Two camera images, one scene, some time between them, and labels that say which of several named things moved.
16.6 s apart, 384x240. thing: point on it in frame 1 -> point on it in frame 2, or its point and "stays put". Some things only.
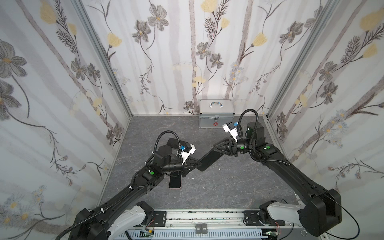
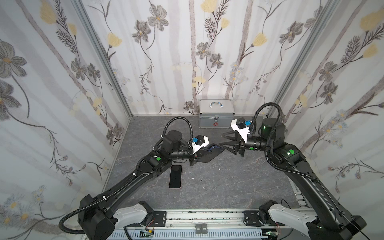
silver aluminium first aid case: x=214 y=113 stays put
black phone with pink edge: x=175 y=180 stays put
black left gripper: x=186 y=167 -> x=195 y=156
